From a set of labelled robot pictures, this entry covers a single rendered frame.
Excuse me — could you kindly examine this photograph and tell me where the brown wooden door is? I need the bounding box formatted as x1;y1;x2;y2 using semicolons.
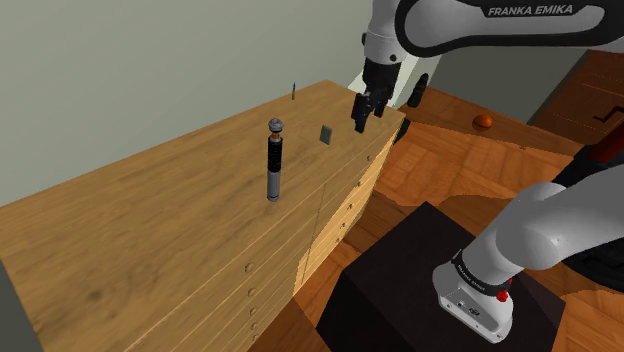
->
528;48;624;146

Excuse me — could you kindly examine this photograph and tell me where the dark robot stand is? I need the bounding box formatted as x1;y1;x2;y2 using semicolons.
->
315;200;568;352

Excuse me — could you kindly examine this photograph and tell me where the wooden chest of drawers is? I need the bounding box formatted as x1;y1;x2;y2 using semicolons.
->
0;79;407;352

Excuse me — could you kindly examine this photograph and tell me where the grey and black cylinder handle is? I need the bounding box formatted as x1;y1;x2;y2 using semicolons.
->
266;117;285;203

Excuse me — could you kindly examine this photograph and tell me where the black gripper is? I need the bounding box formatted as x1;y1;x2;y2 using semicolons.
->
351;57;402;134

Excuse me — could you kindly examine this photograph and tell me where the orange ball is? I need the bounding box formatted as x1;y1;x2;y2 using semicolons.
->
471;113;494;133

